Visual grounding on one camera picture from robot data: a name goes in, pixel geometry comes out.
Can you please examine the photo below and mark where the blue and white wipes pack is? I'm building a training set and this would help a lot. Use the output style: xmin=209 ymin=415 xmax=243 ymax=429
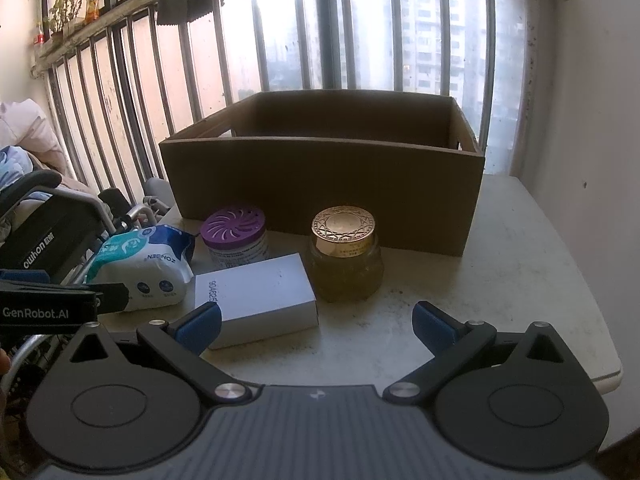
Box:
xmin=86 ymin=225 xmax=196 ymax=312

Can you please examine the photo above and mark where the glass jar with gold lid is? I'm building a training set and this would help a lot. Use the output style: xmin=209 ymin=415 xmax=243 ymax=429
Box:
xmin=306 ymin=206 xmax=386 ymax=303

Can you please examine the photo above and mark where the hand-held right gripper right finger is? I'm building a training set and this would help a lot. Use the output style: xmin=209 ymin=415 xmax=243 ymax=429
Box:
xmin=382 ymin=301 xmax=571 ymax=403

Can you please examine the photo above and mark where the brown cardboard box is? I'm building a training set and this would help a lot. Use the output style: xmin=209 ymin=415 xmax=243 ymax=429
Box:
xmin=159 ymin=91 xmax=487 ymax=259

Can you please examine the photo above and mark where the light blue patterned cloth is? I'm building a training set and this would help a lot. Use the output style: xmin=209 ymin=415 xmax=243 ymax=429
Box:
xmin=0 ymin=145 xmax=37 ymax=188

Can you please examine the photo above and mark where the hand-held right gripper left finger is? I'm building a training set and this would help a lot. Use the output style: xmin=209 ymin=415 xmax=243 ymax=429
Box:
xmin=67 ymin=302 xmax=253 ymax=406

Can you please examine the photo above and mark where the white rectangular carton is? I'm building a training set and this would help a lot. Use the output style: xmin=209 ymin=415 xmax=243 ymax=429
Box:
xmin=194 ymin=253 xmax=320 ymax=351

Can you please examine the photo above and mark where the potted plant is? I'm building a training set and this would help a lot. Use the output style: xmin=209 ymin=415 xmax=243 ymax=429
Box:
xmin=46 ymin=0 xmax=91 ymax=38

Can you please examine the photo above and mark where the pink quilt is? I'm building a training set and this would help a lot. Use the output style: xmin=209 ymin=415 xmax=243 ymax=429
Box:
xmin=0 ymin=100 xmax=69 ymax=176

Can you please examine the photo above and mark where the metal window railing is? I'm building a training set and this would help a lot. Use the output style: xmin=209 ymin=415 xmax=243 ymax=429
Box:
xmin=32 ymin=0 xmax=573 ymax=196

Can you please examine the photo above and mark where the black wheelchair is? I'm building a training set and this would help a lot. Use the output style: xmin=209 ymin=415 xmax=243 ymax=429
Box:
xmin=0 ymin=170 xmax=173 ymax=286

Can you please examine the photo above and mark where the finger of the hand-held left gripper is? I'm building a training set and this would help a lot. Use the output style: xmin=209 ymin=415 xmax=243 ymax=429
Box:
xmin=0 ymin=269 xmax=51 ymax=284
xmin=94 ymin=282 xmax=129 ymax=314

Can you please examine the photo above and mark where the white canister with purple lid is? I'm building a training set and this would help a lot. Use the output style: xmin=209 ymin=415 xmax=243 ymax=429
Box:
xmin=200 ymin=204 xmax=271 ymax=271

